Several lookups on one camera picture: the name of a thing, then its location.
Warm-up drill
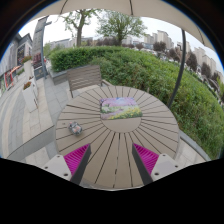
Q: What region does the beige patio umbrella canopy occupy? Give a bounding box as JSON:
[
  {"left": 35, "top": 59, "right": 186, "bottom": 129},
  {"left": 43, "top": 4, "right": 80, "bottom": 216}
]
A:
[{"left": 31, "top": 0, "right": 214, "bottom": 50}]

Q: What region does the dark curved umbrella pole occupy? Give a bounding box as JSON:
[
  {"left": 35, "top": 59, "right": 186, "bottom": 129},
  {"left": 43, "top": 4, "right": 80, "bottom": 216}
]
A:
[{"left": 167, "top": 29, "right": 186, "bottom": 109}]

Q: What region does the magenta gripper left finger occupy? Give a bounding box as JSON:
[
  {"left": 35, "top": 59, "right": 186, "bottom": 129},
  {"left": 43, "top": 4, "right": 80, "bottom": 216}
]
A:
[{"left": 43, "top": 144, "right": 91, "bottom": 185}]

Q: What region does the green trimmed hedge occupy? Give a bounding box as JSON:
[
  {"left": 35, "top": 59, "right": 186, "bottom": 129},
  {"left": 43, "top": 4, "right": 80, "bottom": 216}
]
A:
[{"left": 50, "top": 47, "right": 224, "bottom": 159}]

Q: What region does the white planter box far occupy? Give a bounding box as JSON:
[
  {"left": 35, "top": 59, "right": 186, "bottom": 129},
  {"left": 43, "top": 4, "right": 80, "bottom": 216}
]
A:
[{"left": 22, "top": 55, "right": 33, "bottom": 79}]

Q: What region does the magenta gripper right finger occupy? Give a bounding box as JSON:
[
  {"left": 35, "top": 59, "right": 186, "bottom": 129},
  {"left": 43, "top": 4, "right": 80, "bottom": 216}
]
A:
[{"left": 132, "top": 143, "right": 182, "bottom": 185}]

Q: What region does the white planter box near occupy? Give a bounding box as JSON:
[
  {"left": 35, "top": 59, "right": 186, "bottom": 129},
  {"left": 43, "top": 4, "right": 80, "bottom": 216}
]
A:
[{"left": 22, "top": 81, "right": 38, "bottom": 112}]

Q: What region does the white planter box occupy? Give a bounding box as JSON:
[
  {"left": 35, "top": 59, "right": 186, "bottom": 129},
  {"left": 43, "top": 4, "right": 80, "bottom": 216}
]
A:
[
  {"left": 22, "top": 55, "right": 33, "bottom": 79},
  {"left": 22, "top": 81, "right": 38, "bottom": 112}
]

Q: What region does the grey signpost pillar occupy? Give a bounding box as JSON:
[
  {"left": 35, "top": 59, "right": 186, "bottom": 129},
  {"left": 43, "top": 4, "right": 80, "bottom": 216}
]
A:
[{"left": 32, "top": 16, "right": 50, "bottom": 79}]

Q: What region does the brown slatted patio chair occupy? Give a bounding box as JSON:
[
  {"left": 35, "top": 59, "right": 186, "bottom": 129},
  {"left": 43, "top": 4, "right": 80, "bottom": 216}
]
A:
[{"left": 67, "top": 65, "right": 102, "bottom": 96}]

